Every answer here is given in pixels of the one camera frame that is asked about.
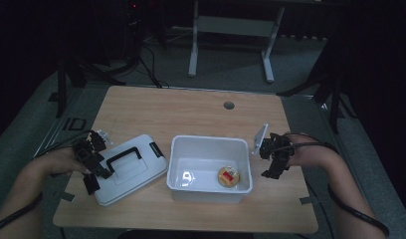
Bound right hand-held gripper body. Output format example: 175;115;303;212
252;122;296;165

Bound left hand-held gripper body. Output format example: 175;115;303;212
73;129;112;174

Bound white box lid black handle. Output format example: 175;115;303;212
93;133;169;207

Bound round gold snack packet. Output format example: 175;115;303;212
217;165;241;188

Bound white plastic storage box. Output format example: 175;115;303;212
166;134;254;204

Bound person's right hand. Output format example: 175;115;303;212
285;133;330;169

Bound person's left hand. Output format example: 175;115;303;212
41;146;93;177

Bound black tripod stand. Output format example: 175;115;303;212
277;63;358;134
56;54;126;118

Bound dark equipment rack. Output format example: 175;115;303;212
123;0;143;64

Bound dark pleated curtain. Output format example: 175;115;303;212
280;0;328;40

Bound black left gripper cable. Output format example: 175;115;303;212
0;191;44;235

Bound black floor cables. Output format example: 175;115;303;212
137;43;171;90

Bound white metal desk frame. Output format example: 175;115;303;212
188;0;287;84

